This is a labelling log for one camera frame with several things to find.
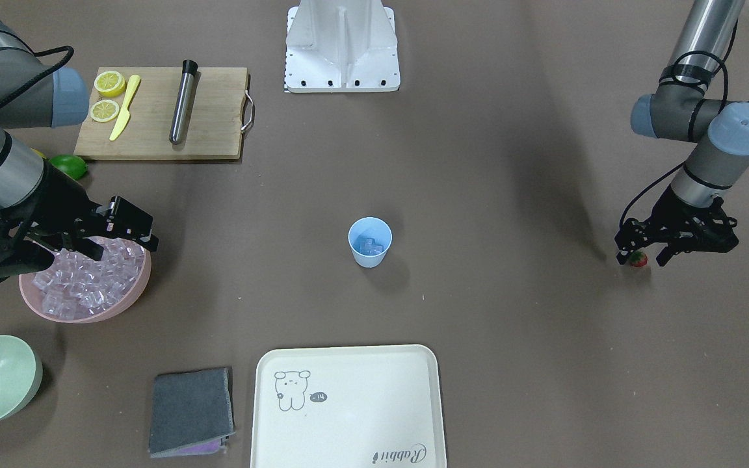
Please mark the clear ice cubes pile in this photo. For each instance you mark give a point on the clear ice cubes pile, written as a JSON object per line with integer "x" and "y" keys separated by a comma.
{"x": 82, "y": 286}

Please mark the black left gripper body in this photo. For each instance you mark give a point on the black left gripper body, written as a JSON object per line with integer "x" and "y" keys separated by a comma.
{"x": 674, "y": 212}

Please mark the steel muddler rod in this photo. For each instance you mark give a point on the steel muddler rod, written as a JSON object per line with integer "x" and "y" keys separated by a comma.
{"x": 184, "y": 101}

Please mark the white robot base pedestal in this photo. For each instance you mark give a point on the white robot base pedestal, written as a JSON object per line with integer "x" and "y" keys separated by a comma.
{"x": 341, "y": 47}

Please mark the yellow plastic knife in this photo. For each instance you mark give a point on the yellow plastic knife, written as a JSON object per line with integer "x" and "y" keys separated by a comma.
{"x": 124, "y": 115}

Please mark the red strawberry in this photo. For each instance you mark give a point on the red strawberry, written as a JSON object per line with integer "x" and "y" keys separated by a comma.
{"x": 638, "y": 259}

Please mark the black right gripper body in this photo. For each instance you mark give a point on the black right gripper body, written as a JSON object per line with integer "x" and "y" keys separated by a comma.
{"x": 61, "y": 196}

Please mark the grey folded cloth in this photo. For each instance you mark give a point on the grey folded cloth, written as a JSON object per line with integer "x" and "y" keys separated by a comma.
{"x": 191, "y": 413}

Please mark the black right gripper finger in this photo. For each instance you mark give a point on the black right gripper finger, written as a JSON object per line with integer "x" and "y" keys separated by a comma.
{"x": 85, "y": 246}
{"x": 149, "y": 242}

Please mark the pink bowl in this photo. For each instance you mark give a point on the pink bowl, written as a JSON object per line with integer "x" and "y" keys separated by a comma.
{"x": 121, "y": 299}

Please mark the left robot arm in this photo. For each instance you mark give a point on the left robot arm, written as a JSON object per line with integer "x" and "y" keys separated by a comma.
{"x": 680, "y": 111}

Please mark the yellow lemon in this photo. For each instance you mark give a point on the yellow lemon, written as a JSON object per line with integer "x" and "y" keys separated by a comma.
{"x": 39, "y": 153}

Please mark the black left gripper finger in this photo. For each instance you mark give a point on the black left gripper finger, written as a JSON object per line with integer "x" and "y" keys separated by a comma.
{"x": 666, "y": 254}
{"x": 623, "y": 254}

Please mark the light blue cup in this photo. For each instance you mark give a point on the light blue cup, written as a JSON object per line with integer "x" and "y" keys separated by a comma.
{"x": 372, "y": 227}

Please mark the cream rabbit tray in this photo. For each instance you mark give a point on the cream rabbit tray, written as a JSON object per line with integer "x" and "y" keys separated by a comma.
{"x": 348, "y": 406}

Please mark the ice cube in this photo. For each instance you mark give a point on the ice cube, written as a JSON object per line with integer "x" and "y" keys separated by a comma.
{"x": 369, "y": 247}

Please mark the green lime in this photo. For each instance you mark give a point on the green lime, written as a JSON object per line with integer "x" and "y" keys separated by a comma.
{"x": 73, "y": 166}

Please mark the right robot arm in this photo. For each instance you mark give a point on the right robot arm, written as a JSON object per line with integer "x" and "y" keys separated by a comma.
{"x": 37, "y": 89}

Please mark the lemon slice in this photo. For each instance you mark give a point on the lemon slice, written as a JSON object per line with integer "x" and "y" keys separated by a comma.
{"x": 110, "y": 84}
{"x": 104, "y": 110}

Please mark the wooden cutting board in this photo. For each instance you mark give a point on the wooden cutting board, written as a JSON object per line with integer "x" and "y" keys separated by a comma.
{"x": 216, "y": 122}

